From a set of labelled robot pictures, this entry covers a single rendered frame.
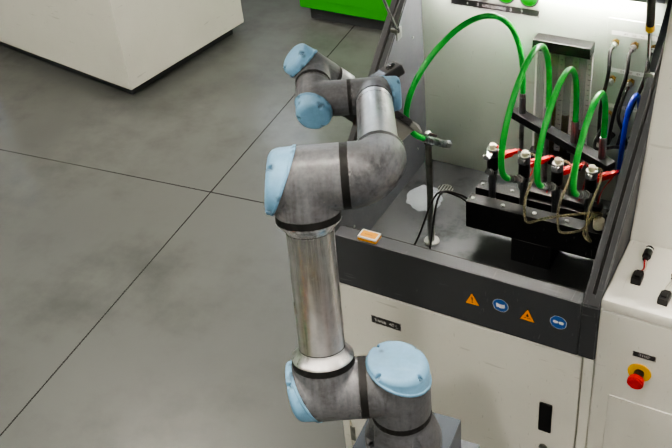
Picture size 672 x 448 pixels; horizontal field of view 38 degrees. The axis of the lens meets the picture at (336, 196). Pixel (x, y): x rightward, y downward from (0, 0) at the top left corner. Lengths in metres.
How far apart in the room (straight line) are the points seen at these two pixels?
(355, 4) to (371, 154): 3.72
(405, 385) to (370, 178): 0.40
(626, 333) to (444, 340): 0.47
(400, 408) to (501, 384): 0.68
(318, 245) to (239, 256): 2.20
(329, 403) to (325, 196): 0.41
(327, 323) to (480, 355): 0.75
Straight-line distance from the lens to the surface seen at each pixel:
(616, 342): 2.22
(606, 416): 2.40
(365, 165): 1.61
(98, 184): 4.45
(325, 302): 1.72
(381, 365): 1.79
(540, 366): 2.36
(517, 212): 2.37
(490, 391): 2.49
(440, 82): 2.67
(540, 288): 2.21
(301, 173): 1.61
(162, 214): 4.16
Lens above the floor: 2.43
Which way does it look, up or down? 36 degrees down
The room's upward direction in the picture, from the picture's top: 6 degrees counter-clockwise
